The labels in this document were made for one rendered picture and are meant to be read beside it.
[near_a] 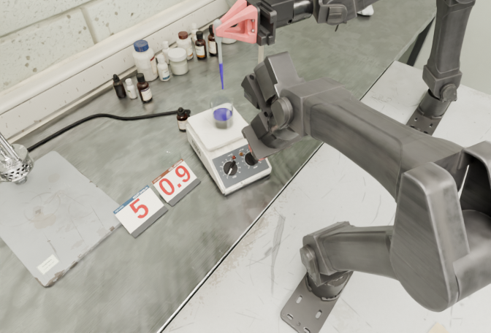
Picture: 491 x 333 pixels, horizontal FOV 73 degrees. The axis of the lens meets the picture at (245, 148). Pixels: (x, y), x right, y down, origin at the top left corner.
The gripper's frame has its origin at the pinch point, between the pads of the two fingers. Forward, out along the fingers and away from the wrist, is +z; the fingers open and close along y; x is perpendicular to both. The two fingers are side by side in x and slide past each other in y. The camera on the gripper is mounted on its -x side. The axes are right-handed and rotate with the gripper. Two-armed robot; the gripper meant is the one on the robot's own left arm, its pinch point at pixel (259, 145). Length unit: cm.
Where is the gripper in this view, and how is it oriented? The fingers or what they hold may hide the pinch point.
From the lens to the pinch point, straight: 70.1
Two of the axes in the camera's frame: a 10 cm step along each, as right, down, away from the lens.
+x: 4.4, 8.9, -1.0
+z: -2.6, 2.4, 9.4
